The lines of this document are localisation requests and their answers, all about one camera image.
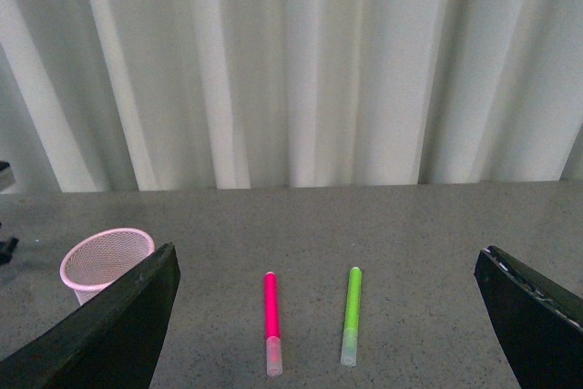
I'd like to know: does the green highlighter pen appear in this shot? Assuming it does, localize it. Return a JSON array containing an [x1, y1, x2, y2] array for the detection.
[[341, 267, 363, 367]]

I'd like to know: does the white pleated curtain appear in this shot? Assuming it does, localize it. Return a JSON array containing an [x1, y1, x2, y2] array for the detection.
[[1, 0, 582, 192]]

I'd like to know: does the pink mesh pen cup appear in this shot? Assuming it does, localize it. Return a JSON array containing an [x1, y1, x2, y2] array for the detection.
[[59, 228, 155, 305]]

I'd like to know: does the pink highlighter pen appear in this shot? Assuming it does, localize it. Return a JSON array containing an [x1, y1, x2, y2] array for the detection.
[[264, 271, 282, 376]]

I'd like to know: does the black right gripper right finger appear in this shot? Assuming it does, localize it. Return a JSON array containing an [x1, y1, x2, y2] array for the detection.
[[475, 246, 582, 388]]

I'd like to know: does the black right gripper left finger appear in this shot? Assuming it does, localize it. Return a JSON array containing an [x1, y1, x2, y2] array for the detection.
[[1, 243, 180, 388]]

